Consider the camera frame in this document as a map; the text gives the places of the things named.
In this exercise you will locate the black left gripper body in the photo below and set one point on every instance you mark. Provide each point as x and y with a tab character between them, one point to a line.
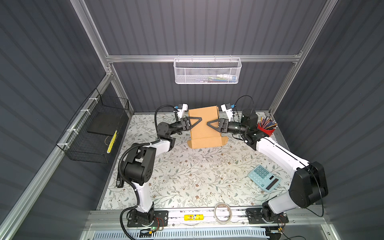
177	127

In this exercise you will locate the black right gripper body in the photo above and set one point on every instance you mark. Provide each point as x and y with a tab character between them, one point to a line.
232	127

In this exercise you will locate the brown cardboard box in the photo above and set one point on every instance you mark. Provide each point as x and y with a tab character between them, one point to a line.
203	136

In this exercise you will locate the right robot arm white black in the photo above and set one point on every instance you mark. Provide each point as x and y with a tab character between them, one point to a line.
308	180

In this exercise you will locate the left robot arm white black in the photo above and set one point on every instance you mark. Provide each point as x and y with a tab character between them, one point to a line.
136	165

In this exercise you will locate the bundle of coloured pencils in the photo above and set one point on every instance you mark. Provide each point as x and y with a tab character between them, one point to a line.
267	123

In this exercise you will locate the red metal pencil cup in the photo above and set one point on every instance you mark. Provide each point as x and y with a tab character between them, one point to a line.
267	132

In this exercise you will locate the markers in white basket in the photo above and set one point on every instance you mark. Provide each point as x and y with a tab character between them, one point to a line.
224	78

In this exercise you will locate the yellow striped tool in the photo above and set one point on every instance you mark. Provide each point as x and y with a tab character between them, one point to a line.
112	142

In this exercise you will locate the black foam pad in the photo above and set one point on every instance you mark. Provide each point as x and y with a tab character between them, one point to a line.
104	124

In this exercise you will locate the teal calculator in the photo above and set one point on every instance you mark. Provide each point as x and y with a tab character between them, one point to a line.
264	179

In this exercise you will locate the black stapler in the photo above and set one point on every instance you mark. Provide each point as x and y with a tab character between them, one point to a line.
119	182

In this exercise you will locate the clear tape roll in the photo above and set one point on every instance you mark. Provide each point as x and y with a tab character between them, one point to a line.
223	213

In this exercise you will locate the yellow spirit level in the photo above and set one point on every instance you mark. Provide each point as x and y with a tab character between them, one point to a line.
193	217

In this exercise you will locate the white wire mesh basket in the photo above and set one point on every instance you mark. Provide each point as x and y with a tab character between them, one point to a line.
188	71

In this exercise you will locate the black wire mesh basket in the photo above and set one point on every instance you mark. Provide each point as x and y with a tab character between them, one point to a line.
79	145

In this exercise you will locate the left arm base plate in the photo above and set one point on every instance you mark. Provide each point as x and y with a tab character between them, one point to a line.
152	219

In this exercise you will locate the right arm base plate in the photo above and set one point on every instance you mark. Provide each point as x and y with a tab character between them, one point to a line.
265	216

